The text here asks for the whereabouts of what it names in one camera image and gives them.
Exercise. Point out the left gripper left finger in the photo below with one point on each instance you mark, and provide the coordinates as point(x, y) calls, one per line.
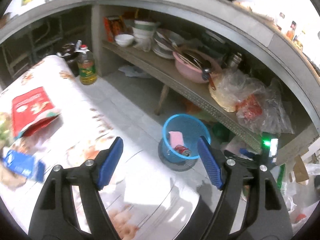
point(69, 205)

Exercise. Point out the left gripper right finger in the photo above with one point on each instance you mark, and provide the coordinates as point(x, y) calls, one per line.
point(251, 205)

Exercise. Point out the red snack bag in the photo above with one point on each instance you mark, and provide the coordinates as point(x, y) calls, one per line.
point(32, 112)

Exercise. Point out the pink sponge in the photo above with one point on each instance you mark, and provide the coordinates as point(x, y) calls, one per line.
point(176, 139)

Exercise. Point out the brown paper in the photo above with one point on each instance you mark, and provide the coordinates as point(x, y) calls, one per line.
point(10, 179)

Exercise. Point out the blue plastic trash basket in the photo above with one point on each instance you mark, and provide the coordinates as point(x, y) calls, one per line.
point(191, 128)

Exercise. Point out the blue white box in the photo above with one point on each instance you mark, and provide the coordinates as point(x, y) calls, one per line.
point(24, 165)

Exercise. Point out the green label plastic bottle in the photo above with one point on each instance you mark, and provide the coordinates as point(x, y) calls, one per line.
point(7, 137)

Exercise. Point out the floral tablecloth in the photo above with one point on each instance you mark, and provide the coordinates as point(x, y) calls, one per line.
point(144, 199)

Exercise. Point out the crushed red soda can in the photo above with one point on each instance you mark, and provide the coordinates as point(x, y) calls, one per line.
point(182, 150)

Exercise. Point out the clear plastic bags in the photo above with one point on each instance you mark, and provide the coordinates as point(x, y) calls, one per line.
point(258, 108)

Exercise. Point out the cooking oil bottle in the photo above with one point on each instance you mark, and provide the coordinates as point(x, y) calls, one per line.
point(86, 65)

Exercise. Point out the dark soy sauce bottle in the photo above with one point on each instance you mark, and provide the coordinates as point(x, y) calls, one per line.
point(69, 52)

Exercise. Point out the pink plastic basin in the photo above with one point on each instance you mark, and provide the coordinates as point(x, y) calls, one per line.
point(194, 74)

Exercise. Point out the white bowl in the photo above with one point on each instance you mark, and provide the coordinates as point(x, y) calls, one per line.
point(124, 40)

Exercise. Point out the stack of plates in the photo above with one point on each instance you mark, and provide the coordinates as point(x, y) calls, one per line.
point(160, 46)

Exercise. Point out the stack of bowls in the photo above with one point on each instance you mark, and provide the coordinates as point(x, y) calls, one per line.
point(143, 32)

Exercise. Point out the concrete counter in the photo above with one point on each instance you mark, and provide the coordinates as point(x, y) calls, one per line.
point(233, 22)

